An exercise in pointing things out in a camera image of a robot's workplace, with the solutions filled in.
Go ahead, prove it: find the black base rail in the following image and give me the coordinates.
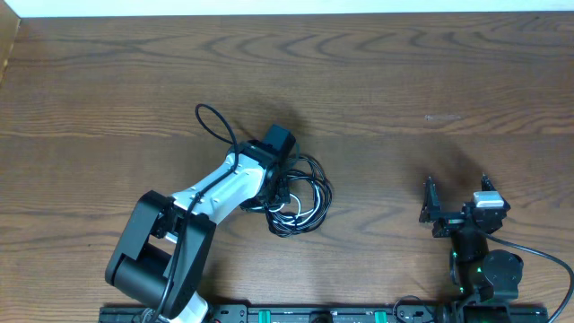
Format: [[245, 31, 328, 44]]
[[97, 303, 548, 323]]

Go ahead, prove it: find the black right camera cable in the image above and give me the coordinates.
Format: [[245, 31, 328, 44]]
[[482, 228, 574, 323]]

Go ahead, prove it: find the black left camera cable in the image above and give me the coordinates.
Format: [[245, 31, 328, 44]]
[[152, 103, 241, 322]]

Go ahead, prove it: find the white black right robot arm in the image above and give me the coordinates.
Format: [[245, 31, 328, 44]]
[[419, 176, 524, 322]]

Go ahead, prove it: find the white cable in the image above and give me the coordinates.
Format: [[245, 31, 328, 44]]
[[250, 183, 322, 228]]

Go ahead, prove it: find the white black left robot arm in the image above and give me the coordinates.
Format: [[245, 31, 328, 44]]
[[105, 136, 296, 322]]

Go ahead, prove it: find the black camera cable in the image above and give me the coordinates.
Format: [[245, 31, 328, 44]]
[[152, 103, 241, 322], [482, 228, 574, 323]]

